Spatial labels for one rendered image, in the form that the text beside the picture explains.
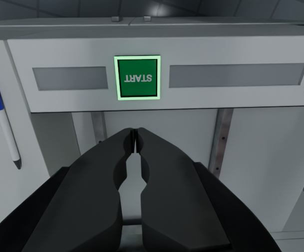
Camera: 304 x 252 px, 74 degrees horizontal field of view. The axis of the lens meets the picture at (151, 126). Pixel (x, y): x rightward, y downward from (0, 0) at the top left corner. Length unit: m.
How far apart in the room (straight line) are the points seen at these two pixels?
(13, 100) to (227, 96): 0.28
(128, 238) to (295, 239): 0.55
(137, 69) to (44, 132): 0.18
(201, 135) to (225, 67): 0.24
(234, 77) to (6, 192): 0.40
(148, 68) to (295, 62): 0.19
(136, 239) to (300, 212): 0.62
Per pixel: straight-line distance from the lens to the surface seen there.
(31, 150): 0.35
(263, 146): 0.57
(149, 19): 0.60
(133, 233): 0.63
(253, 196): 0.69
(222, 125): 0.46
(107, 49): 0.26
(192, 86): 0.28
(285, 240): 0.87
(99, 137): 0.45
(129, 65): 0.26
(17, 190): 0.42
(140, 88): 0.27
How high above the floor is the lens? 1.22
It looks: 60 degrees down
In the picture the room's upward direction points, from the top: 175 degrees clockwise
